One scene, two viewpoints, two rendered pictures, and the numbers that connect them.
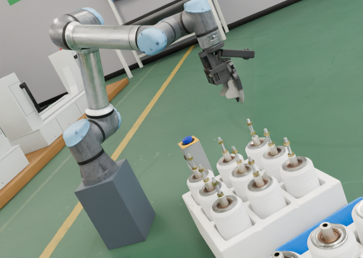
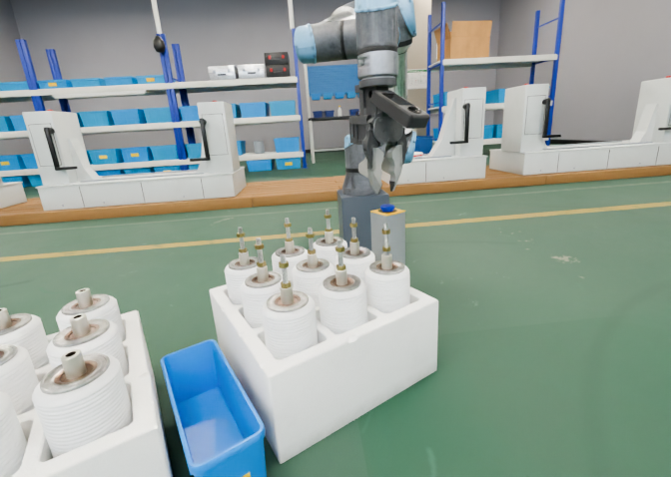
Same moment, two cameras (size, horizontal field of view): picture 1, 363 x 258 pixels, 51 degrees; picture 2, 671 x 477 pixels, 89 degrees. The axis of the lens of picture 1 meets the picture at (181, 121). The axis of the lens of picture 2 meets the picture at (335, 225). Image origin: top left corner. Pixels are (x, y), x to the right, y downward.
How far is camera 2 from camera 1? 119 cm
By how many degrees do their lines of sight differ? 64
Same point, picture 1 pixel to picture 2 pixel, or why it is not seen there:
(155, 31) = (303, 30)
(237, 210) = (229, 273)
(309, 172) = (268, 323)
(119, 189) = (345, 212)
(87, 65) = not seen: hidden behind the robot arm
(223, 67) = (361, 120)
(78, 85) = (649, 133)
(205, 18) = (358, 25)
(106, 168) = (353, 187)
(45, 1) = not seen: outside the picture
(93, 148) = (353, 161)
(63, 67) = (649, 102)
